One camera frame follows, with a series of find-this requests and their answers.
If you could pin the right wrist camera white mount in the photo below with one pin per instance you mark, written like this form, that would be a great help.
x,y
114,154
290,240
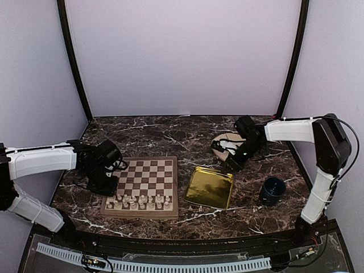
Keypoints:
x,y
223,145

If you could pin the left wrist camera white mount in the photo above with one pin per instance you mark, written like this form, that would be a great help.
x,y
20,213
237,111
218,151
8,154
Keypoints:
x,y
119,165

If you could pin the white cable duct strip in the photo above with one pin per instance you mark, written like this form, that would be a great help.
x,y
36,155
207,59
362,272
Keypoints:
x,y
94,263

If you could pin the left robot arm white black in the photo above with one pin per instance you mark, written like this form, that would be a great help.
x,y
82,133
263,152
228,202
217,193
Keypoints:
x,y
97,163

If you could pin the wooden chess board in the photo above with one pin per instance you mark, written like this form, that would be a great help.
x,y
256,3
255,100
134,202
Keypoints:
x,y
146,176

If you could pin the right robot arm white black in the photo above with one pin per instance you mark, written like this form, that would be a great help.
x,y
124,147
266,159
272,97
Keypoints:
x,y
332,152

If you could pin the black frame post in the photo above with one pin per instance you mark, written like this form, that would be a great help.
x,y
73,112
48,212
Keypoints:
x,y
294,58
61,6

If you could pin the right black frame post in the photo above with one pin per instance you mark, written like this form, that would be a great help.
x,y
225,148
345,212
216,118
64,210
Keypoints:
x,y
294,58

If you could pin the dark blue mug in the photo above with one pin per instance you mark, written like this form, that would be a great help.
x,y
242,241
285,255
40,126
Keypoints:
x,y
272,190

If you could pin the white chess queen piece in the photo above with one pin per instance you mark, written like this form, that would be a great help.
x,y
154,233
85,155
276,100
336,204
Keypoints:
x,y
133,205

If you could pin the white chess king piece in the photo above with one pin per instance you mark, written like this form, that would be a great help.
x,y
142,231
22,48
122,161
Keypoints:
x,y
141,204

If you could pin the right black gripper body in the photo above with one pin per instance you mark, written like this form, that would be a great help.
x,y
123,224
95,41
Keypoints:
x,y
251,148

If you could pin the gold metal tray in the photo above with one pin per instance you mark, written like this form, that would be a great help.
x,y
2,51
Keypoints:
x,y
210,188

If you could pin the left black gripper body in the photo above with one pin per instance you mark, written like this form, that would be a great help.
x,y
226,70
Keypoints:
x,y
98,183

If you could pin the left black frame post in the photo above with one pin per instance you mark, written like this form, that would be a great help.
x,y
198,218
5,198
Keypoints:
x,y
61,6

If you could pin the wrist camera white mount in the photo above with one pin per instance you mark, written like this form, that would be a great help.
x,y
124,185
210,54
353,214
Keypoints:
x,y
119,165
223,145

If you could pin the beige floral ceramic plate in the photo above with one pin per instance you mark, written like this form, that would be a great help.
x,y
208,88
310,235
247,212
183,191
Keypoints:
x,y
231,136

